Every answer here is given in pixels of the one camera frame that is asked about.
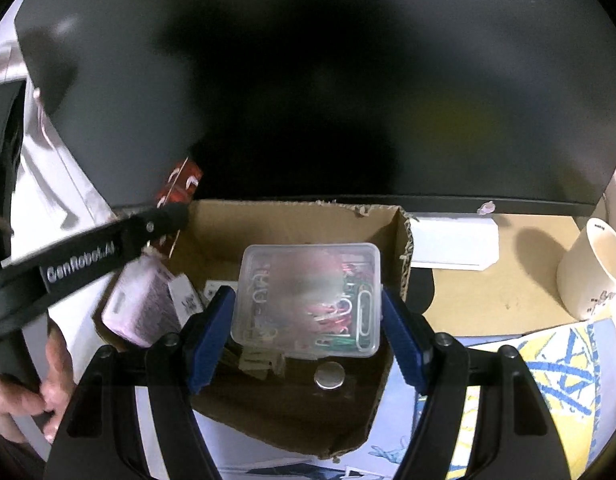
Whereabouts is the small beige packet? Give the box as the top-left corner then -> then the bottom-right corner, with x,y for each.
225,342 -> 289,381

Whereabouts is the clear box of paper clips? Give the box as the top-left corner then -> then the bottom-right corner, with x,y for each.
230,243 -> 382,359

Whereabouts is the person's left hand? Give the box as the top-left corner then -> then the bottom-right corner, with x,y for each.
0,320 -> 81,443

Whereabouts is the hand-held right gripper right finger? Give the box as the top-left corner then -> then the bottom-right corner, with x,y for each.
380,285 -> 574,480

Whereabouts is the yellow and blue cloth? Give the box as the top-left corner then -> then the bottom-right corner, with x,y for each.
448,317 -> 614,480

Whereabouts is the brown cardboard box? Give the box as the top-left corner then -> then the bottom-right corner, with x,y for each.
92,199 -> 413,461

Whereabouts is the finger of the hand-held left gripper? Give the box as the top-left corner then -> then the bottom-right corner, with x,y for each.
115,202 -> 191,266

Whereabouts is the black monitor base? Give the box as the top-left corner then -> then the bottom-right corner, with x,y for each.
408,266 -> 437,317

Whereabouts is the white rectangular box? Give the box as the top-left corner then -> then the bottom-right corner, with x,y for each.
410,215 -> 500,272

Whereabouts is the black computer monitor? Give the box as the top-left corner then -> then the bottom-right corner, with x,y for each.
12,0 -> 616,216

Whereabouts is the silver button cell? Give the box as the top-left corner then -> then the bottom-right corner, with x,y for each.
314,362 -> 346,391

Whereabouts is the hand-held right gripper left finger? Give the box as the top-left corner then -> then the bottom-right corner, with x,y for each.
42,285 -> 237,480

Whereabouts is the pink tissue pack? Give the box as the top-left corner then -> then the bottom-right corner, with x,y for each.
101,255 -> 189,348

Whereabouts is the red patterned packet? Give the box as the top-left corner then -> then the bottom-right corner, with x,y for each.
148,157 -> 203,256

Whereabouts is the cream mug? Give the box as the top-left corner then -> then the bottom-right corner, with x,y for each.
556,217 -> 616,321

